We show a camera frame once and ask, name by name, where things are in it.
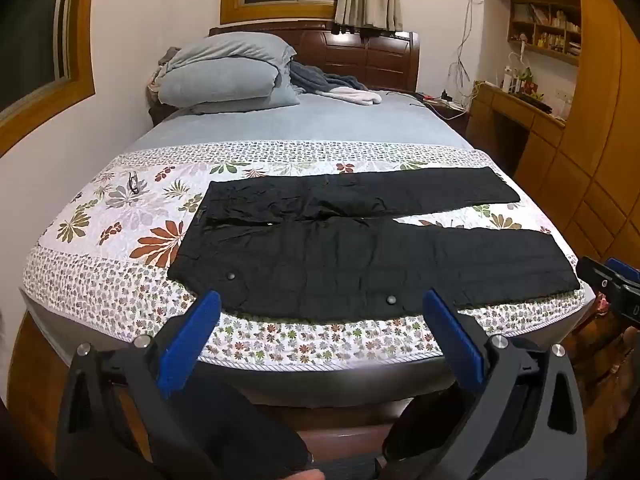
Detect black keyboard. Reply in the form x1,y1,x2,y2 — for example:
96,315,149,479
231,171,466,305
517,92,553,113

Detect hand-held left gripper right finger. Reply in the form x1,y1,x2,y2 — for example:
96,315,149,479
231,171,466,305
422,287,588,480

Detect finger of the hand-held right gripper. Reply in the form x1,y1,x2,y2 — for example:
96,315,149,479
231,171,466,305
606,257,640,286
578,256,628,303

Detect wooden wall shelf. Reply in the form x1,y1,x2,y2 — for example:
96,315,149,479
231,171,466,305
507,0,583,66

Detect wooden bed frame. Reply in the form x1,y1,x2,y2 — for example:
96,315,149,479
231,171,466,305
7,305,601,466

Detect dark grey blanket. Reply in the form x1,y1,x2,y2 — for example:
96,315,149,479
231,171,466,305
289,62,371,95

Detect dark wooden headboard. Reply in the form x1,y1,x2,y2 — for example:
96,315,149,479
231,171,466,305
209,26,420,93

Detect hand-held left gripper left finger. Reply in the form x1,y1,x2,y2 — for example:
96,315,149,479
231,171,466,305
56,290,223,480

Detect grey bed sheet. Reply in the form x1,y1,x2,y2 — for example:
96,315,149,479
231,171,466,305
131,89,475,161

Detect white hanging cables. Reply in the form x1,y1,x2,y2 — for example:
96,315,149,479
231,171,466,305
447,0,488,106

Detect grey pillow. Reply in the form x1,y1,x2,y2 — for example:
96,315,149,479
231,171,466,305
156,62,283,109

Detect small potted plant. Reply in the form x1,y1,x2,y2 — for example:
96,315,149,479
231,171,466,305
515,67,543,101

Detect wooden nightstand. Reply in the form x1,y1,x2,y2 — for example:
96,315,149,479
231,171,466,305
425,92,471,136

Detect black pants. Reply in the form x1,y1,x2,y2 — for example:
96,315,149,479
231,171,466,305
168,167,582,323

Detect wooden desk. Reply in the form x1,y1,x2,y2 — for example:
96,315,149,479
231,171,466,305
467,80,568,196

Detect patterned pillow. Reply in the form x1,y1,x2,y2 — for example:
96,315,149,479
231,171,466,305
146,47,181,106

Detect white cloth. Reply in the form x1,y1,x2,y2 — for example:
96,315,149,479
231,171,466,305
317,87,385,107

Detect floral quilt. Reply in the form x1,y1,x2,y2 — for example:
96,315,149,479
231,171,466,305
22,141,587,373

